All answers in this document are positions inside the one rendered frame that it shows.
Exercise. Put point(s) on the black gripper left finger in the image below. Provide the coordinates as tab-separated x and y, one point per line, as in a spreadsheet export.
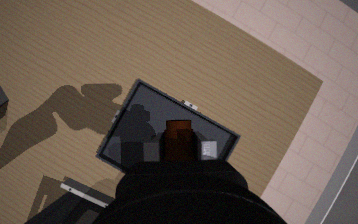
155	150

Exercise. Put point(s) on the dark grey rectangular tray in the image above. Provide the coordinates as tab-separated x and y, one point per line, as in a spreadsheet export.
144	115

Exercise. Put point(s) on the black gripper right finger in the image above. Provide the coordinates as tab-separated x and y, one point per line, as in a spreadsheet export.
204	149

